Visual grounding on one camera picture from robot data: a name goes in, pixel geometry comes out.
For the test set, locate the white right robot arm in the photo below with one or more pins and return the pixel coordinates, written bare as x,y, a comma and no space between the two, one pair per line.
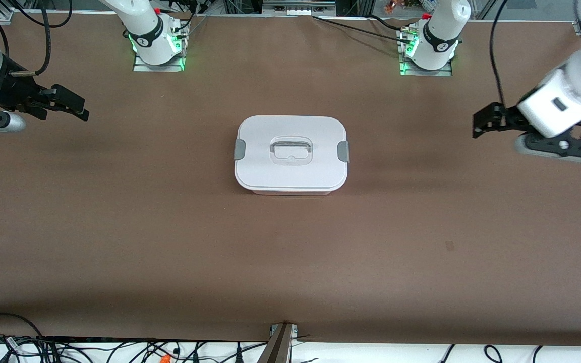
144,25

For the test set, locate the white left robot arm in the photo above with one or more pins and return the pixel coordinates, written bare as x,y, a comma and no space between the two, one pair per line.
442,30

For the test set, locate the aluminium frame profile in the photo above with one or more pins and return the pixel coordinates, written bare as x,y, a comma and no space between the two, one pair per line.
579,27
5,17

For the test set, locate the metal post with bracket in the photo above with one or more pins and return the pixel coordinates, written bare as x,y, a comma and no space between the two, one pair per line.
278,348

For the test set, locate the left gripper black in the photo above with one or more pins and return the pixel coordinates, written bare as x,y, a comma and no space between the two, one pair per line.
508,117

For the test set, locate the small orange object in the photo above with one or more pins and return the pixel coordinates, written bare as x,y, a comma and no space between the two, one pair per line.
394,6

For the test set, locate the white plastic box base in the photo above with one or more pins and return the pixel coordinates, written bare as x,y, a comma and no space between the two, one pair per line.
290,192

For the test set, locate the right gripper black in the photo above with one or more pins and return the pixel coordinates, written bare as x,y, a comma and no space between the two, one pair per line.
12,92

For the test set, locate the grey lid latch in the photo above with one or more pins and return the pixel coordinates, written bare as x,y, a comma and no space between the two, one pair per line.
343,151
239,149

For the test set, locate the grey socket strip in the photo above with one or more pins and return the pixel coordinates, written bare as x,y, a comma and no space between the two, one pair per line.
298,9

